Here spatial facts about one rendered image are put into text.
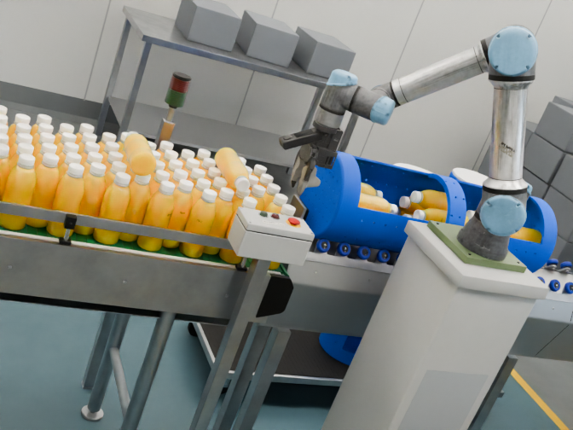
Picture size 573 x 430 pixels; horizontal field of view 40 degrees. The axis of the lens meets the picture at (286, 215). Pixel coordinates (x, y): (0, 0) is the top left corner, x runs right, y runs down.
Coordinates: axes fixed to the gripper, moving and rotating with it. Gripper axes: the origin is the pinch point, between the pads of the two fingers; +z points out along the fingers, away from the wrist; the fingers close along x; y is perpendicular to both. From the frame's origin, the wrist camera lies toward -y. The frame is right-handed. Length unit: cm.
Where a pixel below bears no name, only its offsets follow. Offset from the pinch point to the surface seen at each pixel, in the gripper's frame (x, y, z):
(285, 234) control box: -17.8, -6.8, 7.0
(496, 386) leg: 7, 116, 66
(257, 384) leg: 7, 17, 75
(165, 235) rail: -4.6, -34.0, 19.5
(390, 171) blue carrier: 26, 45, -2
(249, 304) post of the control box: -14.9, -7.9, 31.6
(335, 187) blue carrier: 8.0, 17.1, 0.5
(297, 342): 74, 67, 101
